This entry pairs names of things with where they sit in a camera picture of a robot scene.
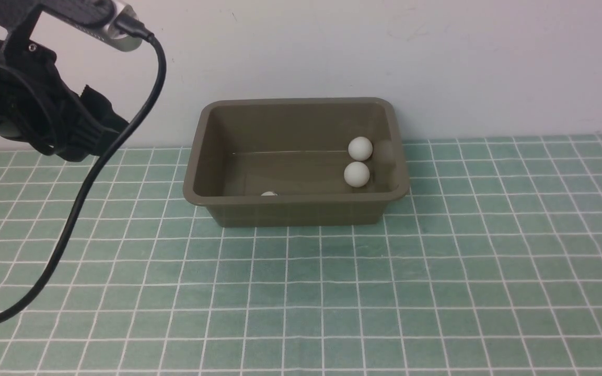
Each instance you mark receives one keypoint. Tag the olive green plastic bin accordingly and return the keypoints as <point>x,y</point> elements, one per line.
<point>297,147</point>

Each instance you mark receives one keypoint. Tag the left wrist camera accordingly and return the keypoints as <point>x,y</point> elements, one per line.
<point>115,23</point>

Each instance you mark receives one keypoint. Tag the green checkered tablecloth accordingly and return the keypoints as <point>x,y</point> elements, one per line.
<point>492,265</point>

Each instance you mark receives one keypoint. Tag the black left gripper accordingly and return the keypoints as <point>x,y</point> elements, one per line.
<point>37,109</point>

